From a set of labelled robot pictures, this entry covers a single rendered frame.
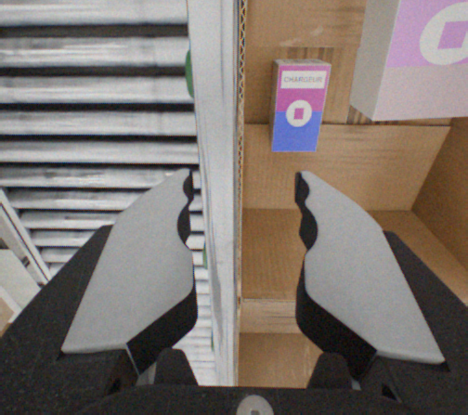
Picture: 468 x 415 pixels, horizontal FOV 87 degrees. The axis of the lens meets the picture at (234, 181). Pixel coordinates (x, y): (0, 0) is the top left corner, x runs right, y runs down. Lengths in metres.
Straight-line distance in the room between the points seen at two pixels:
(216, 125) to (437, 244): 0.35
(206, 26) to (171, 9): 0.16
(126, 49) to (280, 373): 0.72
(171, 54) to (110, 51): 0.10
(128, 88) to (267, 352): 0.64
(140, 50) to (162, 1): 0.08
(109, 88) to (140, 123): 0.08
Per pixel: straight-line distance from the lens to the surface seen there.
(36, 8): 0.57
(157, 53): 0.49
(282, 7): 0.33
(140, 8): 0.49
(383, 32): 0.31
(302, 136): 0.32
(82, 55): 0.54
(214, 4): 0.33
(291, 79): 0.29
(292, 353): 0.72
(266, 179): 0.39
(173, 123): 0.51
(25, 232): 0.87
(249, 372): 0.69
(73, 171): 0.66
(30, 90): 0.61
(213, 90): 0.33
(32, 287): 1.04
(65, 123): 0.60
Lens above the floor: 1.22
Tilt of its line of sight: 58 degrees down
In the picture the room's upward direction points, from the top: 178 degrees counter-clockwise
